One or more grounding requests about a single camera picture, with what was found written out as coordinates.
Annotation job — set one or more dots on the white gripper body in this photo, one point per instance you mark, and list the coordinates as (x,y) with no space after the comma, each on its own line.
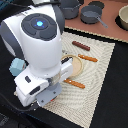
(31,88)

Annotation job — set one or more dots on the brown toy sausage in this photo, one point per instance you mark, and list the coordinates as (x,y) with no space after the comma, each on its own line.
(80,45)

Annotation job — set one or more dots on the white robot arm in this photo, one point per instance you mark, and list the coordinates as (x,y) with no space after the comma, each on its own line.
(35,36)

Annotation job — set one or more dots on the light blue toy carton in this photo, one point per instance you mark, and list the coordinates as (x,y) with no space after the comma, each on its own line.
(17,66)

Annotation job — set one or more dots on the beige woven placemat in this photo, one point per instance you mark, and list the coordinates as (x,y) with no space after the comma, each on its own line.
(76,104)

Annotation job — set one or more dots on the round wooden plate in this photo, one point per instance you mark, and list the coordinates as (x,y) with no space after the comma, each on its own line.
(77,65)

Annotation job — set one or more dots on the grey toy pot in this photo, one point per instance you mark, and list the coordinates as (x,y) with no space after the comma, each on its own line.
(70,8)

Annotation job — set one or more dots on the grey toy frying pan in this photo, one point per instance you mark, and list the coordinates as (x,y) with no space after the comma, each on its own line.
(91,14)

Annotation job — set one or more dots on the black burner disc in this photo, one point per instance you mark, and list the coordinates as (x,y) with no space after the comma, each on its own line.
(97,3)

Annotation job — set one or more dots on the pink wooden board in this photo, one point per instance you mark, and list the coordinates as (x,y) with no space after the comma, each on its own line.
(109,14)

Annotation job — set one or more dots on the beige bowl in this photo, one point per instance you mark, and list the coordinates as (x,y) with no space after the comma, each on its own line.
(123,14)

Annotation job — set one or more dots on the orange handled toy fork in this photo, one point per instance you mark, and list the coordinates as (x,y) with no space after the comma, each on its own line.
(74,83)

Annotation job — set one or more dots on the orange handled toy knife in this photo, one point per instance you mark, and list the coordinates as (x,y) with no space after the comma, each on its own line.
(87,58)

